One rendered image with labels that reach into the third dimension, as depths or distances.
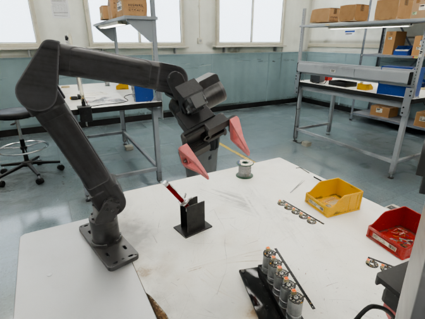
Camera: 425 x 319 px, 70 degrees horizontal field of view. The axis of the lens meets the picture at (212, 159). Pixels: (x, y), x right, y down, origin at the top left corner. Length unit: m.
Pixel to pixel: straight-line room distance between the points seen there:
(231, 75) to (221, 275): 5.10
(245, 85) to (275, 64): 0.77
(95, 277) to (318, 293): 0.44
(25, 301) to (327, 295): 0.56
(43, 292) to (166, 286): 0.23
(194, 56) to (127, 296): 4.81
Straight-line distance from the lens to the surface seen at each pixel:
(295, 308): 0.55
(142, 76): 0.63
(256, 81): 5.96
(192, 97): 0.57
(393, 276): 0.43
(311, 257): 0.74
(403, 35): 5.32
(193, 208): 0.75
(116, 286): 0.67
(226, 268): 0.68
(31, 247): 0.85
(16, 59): 4.75
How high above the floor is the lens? 1.20
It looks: 21 degrees down
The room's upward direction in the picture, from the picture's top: straight up
